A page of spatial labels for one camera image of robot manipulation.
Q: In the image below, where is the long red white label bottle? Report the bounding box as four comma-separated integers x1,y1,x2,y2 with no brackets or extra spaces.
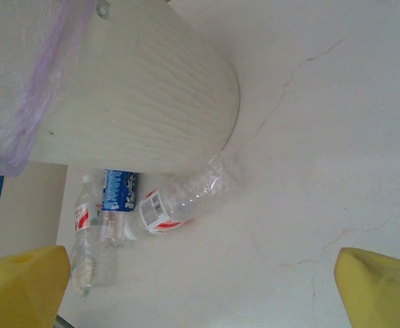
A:
126,153,245,240

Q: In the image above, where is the purple plastic bin liner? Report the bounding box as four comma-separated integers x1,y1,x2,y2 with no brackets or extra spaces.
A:
0,0,96,178

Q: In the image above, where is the white ribbed plastic bin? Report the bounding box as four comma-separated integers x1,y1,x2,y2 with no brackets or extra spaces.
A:
0,0,241,174

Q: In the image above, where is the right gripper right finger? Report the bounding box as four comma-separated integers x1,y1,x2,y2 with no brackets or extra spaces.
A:
334,247,400,328

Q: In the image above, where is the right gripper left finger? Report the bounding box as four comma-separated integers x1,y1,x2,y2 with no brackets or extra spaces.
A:
0,245,71,328

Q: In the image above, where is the blue label bottle white cap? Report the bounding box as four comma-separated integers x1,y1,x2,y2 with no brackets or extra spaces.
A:
100,168,139,249

